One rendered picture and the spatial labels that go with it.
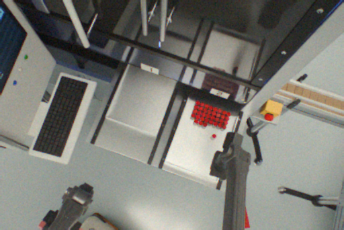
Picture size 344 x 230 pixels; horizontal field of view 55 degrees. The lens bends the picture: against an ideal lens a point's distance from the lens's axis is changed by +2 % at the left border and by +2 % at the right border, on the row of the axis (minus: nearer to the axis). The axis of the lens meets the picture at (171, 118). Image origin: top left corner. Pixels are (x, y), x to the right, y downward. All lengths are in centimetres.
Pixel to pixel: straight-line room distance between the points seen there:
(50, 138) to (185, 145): 65
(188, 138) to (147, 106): 25
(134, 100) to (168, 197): 101
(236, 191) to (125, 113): 78
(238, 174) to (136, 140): 66
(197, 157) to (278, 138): 119
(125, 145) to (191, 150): 31
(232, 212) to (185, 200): 147
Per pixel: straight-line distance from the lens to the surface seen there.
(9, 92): 148
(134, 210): 241
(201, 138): 157
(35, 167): 256
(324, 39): 99
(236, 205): 97
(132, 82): 163
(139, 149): 154
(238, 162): 106
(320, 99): 175
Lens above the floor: 240
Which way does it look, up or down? 75 degrees down
